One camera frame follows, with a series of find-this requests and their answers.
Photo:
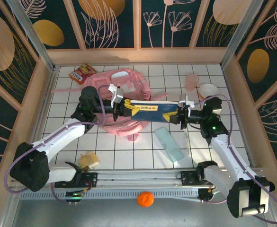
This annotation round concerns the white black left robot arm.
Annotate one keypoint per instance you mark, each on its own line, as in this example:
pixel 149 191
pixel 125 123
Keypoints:
pixel 57 137

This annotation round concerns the pink backpack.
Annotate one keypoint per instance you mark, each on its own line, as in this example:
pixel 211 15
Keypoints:
pixel 98 82

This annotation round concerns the pink plastic cup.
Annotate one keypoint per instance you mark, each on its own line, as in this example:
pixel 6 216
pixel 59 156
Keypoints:
pixel 191 81

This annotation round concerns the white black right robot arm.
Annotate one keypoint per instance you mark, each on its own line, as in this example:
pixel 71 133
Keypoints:
pixel 228 156

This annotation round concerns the black controller board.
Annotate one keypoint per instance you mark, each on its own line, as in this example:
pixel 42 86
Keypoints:
pixel 74 196
pixel 207 195

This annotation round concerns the red snack packet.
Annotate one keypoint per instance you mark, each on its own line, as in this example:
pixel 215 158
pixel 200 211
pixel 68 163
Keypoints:
pixel 82 73

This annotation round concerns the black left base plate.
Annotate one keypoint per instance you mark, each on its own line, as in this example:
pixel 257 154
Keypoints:
pixel 91 179

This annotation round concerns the orange ball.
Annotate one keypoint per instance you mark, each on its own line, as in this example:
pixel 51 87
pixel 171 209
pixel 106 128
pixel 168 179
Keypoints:
pixel 145 199

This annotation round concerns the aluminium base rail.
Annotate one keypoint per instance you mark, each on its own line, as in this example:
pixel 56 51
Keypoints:
pixel 140 177

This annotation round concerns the aluminium frame post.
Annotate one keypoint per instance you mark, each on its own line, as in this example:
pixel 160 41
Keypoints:
pixel 240 35
pixel 35 40

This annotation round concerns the pale yellow foam toy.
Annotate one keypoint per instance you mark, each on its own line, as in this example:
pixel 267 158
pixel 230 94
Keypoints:
pixel 89 160

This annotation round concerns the light blue pencil case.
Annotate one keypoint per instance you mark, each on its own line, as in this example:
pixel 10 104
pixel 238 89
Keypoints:
pixel 169 144

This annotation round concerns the dark blue book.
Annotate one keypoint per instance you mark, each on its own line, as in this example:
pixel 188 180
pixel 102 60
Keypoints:
pixel 152 113

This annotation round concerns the white orange bowl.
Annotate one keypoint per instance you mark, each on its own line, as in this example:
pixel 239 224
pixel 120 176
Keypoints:
pixel 208 91

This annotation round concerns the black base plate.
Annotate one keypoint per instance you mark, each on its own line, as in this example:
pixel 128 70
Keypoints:
pixel 188 178
pixel 91 179

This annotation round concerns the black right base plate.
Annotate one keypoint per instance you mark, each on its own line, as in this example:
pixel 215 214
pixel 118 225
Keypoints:
pixel 188 178

